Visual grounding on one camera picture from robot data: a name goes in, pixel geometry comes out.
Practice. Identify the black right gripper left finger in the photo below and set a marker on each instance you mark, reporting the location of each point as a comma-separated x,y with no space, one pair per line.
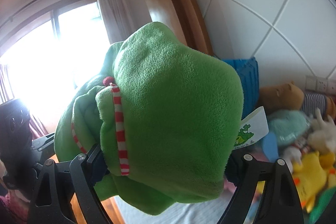
59,182

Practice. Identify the yellow Pikachu plush toy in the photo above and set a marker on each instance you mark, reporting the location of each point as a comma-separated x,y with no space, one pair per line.
315,173

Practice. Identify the dark green plush toy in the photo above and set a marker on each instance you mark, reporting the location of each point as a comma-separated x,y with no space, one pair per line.
321,205

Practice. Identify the brown capybara plush striped shirt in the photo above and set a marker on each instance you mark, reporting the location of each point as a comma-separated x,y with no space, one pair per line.
290,97

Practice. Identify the white dog plush toy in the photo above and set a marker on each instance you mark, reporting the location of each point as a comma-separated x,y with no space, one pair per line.
321,138

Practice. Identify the white wall socket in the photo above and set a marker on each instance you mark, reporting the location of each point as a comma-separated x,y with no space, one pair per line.
316,84

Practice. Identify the beige window curtain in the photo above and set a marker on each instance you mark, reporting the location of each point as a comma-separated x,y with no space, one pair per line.
123,17

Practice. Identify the light teal plush toy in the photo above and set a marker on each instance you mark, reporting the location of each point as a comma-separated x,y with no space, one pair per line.
287,125

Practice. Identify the blue storage bin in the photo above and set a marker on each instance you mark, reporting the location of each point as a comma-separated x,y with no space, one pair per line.
248,71

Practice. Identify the green frog plush toy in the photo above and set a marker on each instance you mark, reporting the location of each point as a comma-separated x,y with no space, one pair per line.
166,118

